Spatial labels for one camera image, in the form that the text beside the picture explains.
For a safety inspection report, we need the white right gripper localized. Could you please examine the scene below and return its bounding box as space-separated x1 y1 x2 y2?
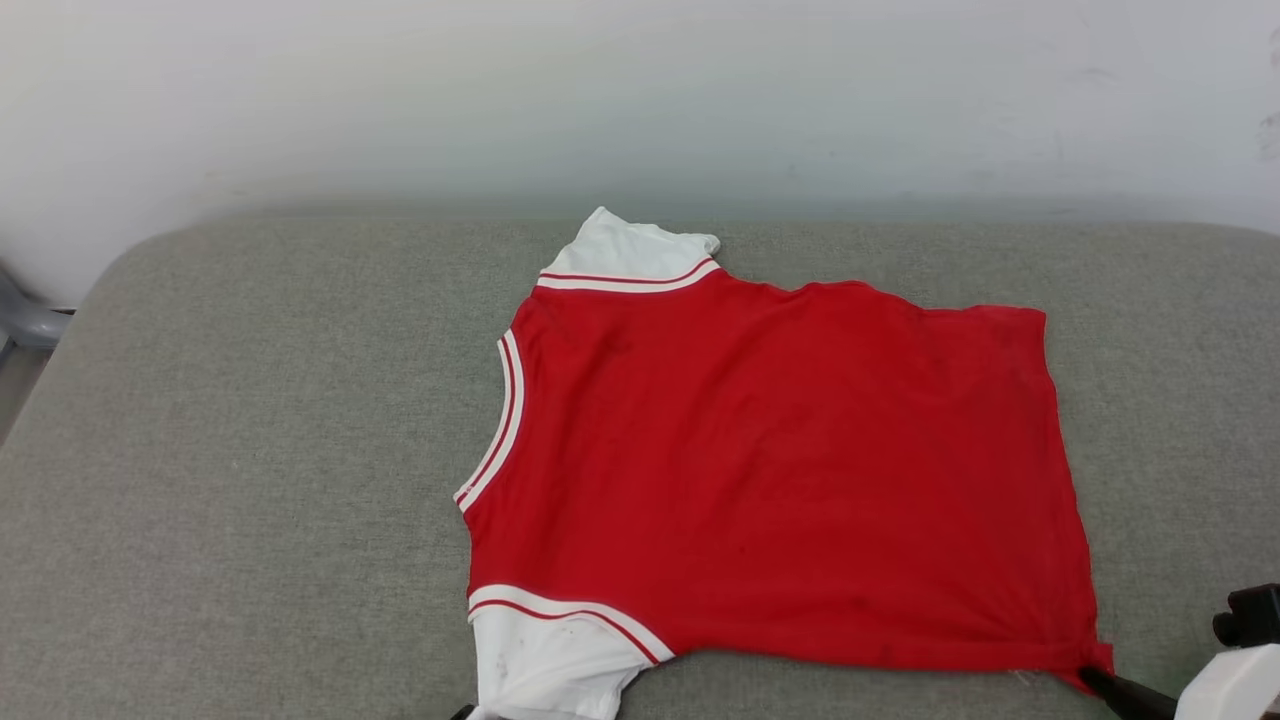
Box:
1078 643 1280 720

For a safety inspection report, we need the red and white jersey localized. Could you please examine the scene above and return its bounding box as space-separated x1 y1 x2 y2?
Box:
453 206 1116 720

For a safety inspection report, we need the grey plastic object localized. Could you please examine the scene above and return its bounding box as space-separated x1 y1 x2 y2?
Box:
0 262 76 353

